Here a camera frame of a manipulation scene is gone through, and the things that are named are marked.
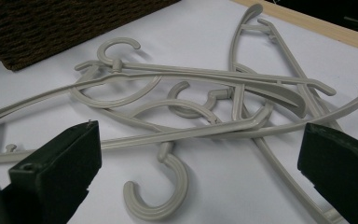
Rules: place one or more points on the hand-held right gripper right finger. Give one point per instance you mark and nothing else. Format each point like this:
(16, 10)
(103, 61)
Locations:
(345, 168)

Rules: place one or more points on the brown woven basket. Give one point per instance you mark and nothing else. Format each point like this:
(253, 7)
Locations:
(59, 25)

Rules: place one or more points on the grey plastic clothes hanger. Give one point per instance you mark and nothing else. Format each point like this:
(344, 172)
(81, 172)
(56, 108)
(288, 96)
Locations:
(220, 92)
(174, 174)
(117, 65)

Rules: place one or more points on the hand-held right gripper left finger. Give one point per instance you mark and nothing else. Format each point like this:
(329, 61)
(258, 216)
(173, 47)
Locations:
(59, 161)

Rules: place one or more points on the white table sheet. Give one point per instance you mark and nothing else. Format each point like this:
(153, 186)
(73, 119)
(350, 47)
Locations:
(236, 186)

